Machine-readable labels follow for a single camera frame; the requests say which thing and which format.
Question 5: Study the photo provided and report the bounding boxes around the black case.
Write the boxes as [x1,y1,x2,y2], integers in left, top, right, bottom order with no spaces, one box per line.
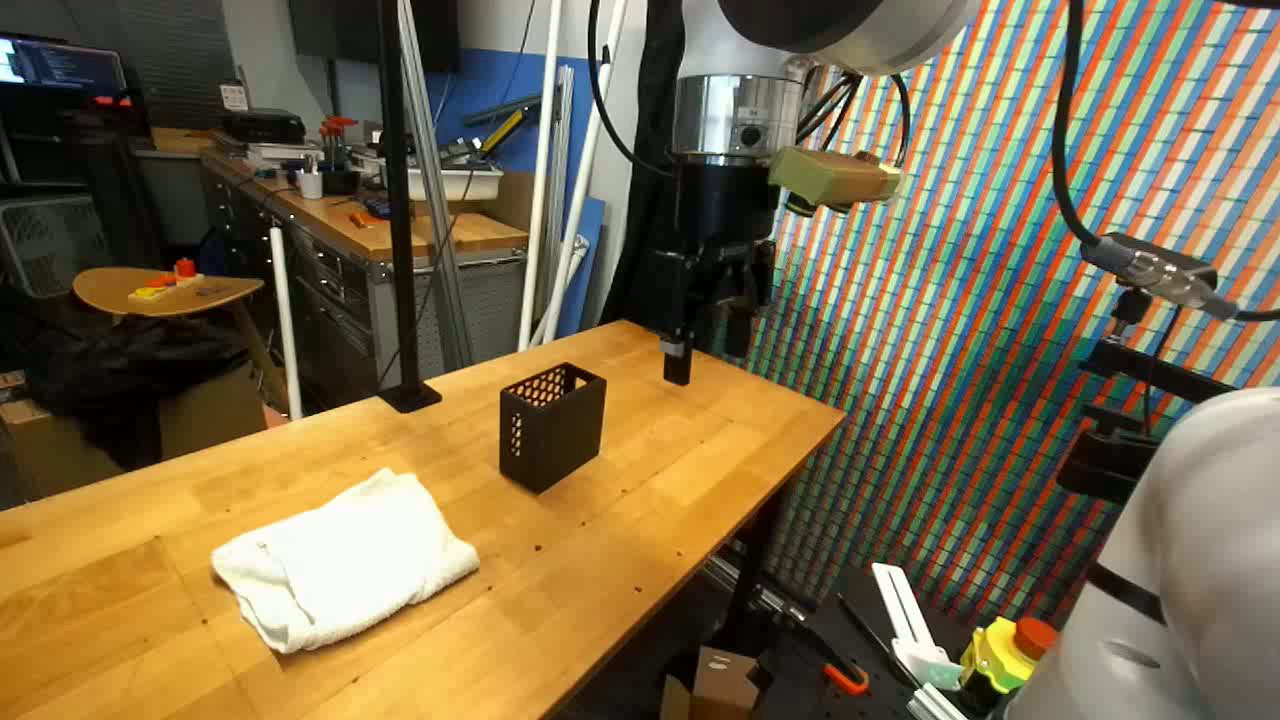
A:
[215,109,311,149]

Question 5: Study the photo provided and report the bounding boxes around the grey aluminium pole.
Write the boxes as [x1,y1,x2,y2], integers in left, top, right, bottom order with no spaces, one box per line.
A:
[391,0,477,371]

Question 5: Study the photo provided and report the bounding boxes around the white storage bin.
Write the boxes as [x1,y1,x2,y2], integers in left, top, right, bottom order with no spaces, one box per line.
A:
[400,157,508,207]

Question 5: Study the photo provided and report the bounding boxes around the black pole stand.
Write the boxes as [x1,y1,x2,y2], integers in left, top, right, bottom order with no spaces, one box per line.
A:
[374,0,443,415]

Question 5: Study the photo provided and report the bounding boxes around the black bag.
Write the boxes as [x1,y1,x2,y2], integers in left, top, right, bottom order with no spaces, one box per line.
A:
[18,313,263,473]

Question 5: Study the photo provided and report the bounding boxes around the thin white tube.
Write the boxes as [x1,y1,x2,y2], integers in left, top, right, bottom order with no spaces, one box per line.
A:
[263,223,308,424]

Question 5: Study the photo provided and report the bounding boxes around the black perforated box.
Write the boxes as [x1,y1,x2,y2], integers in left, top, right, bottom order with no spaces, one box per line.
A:
[494,359,613,500]

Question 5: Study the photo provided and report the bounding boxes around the orange yellow toy pieces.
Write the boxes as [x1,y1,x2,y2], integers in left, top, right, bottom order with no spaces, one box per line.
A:
[127,257,206,309]

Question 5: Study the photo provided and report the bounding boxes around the small cardboard box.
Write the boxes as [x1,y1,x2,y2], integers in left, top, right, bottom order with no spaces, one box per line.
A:
[655,644,772,720]

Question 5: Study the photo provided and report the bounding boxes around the black camera on stand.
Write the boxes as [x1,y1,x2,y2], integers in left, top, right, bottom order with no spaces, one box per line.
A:
[1054,283,1234,508]

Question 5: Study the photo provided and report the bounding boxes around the black curtain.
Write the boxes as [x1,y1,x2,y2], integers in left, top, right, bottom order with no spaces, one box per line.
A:
[602,0,697,334]

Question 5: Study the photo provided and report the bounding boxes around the black table leg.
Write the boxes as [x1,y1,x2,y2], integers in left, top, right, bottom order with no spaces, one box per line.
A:
[716,497,793,655]

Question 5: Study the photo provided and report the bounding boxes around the striped multicolour backdrop panel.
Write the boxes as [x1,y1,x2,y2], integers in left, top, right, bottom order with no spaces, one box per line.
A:
[738,0,1280,633]

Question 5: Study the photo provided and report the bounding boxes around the orange-handled tool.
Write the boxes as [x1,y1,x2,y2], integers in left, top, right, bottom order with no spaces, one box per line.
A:
[781,607,877,700]

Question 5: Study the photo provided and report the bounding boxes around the wooden workbench with drawers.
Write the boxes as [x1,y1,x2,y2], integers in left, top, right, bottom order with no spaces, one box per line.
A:
[194,139,533,406]

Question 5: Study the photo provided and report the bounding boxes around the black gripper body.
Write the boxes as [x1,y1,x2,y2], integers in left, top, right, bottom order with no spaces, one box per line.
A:
[670,160,781,271]

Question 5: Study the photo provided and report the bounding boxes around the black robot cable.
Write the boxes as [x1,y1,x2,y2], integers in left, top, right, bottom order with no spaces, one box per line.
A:
[585,0,1280,327]

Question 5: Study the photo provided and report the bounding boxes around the yellow-green orange wrist camera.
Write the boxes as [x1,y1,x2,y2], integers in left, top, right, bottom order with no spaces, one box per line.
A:
[766,146,906,217]

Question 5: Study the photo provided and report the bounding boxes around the white plastic rail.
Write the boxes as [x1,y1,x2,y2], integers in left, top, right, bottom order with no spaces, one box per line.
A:
[869,561,974,720]

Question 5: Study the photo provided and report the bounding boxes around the computer monitor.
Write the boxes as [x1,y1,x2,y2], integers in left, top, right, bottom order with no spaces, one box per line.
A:
[0,31,133,99]

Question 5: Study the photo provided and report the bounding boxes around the small white bottle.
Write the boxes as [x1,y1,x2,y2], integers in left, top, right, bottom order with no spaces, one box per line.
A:
[293,149,329,205]

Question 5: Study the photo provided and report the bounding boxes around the white terry towel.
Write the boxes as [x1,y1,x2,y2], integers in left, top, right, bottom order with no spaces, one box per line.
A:
[206,465,485,662]

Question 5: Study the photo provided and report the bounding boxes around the yellow black power tool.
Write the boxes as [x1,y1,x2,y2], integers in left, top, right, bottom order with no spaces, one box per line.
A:
[459,94,548,160]

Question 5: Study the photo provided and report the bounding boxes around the white pole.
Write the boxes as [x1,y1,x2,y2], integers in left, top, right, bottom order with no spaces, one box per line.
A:
[515,0,569,355]
[533,0,633,351]

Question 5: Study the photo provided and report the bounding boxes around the round wooden stool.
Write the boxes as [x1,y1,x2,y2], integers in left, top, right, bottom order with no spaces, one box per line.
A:
[68,259,293,422]

